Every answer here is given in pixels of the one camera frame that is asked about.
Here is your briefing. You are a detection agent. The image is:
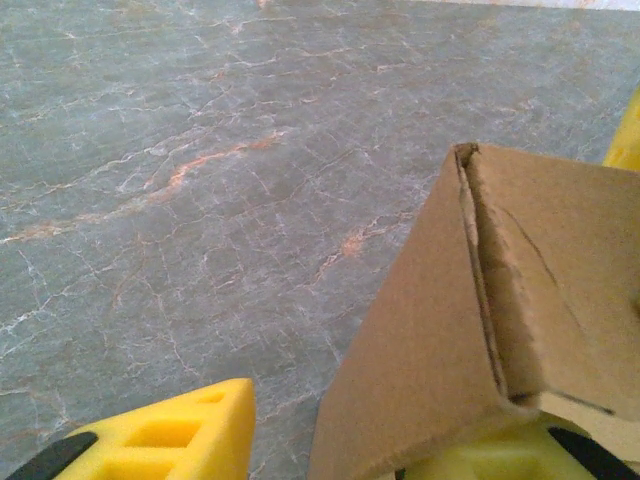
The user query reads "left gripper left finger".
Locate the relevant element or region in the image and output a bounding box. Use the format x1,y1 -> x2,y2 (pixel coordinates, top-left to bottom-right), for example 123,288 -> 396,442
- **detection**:
2,378 -> 257,480

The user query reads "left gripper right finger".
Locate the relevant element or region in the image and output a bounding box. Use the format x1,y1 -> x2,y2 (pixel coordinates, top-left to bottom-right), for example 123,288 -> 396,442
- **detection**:
394,412 -> 640,480

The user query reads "brown cardboard box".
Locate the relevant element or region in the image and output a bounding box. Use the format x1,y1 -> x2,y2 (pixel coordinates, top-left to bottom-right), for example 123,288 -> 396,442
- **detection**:
307,142 -> 640,480

